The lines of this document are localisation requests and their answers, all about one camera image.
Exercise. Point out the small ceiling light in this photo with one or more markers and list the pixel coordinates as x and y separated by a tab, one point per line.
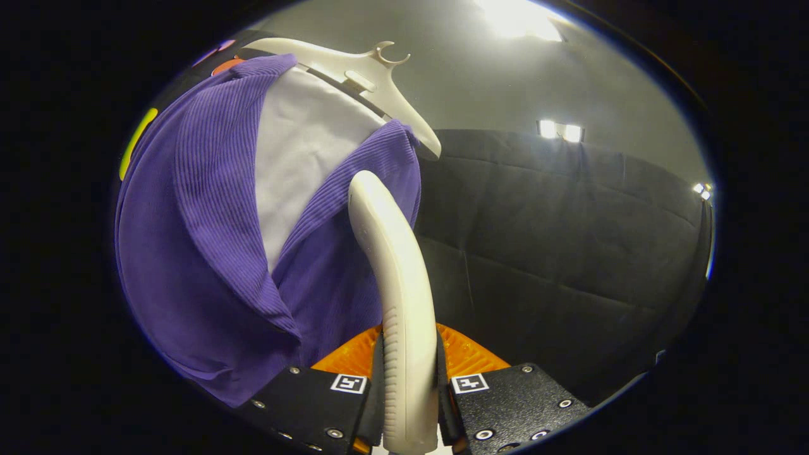
701	190

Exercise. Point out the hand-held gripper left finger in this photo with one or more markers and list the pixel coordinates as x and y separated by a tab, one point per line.
377	398

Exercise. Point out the large ceiling light panel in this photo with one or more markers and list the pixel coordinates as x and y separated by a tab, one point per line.
518	18

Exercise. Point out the black backdrop cloth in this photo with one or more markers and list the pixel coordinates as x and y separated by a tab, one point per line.
569	240

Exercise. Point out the double strip ceiling light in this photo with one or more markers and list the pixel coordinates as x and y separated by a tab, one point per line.
560	131

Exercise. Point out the white cloth panel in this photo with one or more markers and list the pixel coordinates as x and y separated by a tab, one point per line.
303	158

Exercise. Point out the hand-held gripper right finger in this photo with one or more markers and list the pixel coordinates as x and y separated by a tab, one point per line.
444	407

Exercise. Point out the white garment steamer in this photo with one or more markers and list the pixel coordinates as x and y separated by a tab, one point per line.
404	303

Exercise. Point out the white plastic clothes hanger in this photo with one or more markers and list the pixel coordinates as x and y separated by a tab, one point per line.
354	66

